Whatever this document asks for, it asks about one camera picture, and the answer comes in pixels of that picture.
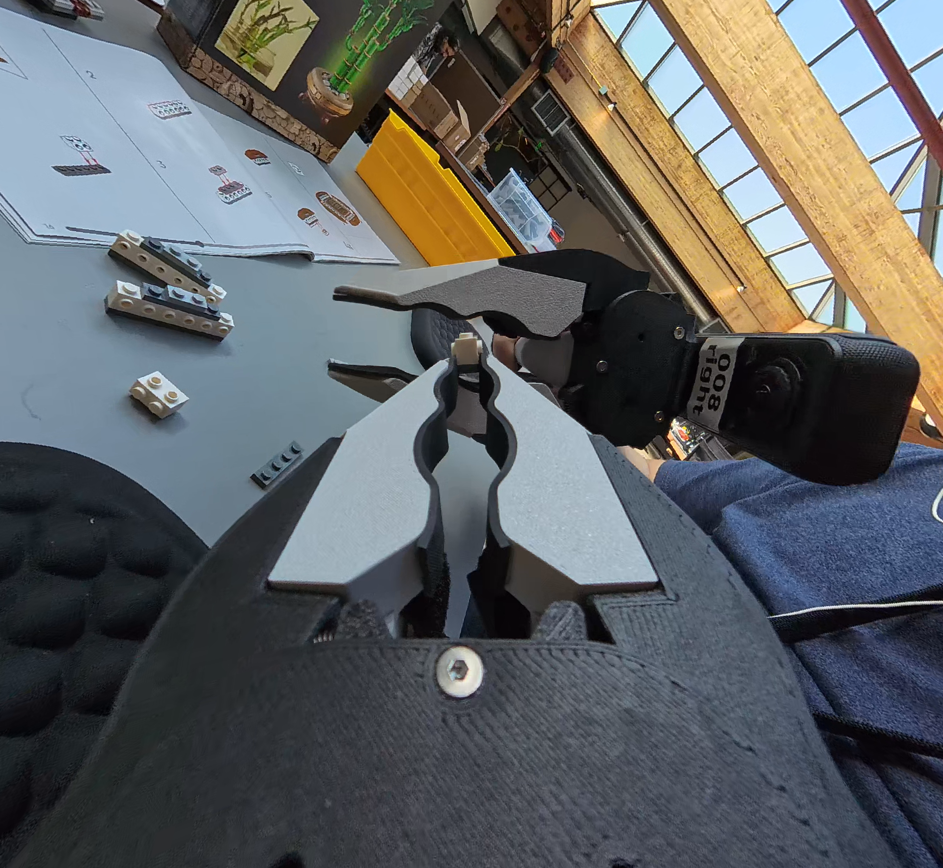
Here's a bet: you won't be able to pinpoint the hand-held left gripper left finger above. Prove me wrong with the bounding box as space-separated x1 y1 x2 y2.
267 358 452 638

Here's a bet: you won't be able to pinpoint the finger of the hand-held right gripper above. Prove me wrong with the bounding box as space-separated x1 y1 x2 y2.
333 260 588 340
328 360 489 442

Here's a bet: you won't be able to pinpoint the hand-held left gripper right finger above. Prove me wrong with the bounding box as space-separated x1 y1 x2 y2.
482 356 660 638

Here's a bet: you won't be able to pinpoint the white lego beam grey plates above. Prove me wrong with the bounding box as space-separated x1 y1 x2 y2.
108 229 228 305
105 280 235 342

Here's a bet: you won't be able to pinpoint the person's right forearm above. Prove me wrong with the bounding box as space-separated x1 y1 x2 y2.
617 444 667 480

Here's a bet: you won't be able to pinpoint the dark grey lego plate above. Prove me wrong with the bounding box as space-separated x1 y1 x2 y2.
250 441 305 489

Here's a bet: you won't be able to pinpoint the lego instruction booklet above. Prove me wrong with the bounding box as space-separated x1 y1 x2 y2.
0 6 400 265

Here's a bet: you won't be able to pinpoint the black padded wrist rest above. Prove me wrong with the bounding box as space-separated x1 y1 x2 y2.
410 308 495 372
0 441 211 847

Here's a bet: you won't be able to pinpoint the clear plastic storage box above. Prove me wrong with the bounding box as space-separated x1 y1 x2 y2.
486 168 564 252

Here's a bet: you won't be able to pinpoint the yellow plastic bin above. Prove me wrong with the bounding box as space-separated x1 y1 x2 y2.
356 109 517 269

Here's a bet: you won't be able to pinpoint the stack of cardboard boxes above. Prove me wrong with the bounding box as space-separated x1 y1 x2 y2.
387 65 487 169

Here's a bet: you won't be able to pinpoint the person's navy sweatshirt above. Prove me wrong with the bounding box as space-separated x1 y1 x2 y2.
656 441 943 868

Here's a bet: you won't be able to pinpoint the black lanyard strap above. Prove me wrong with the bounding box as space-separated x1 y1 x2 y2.
770 599 943 644

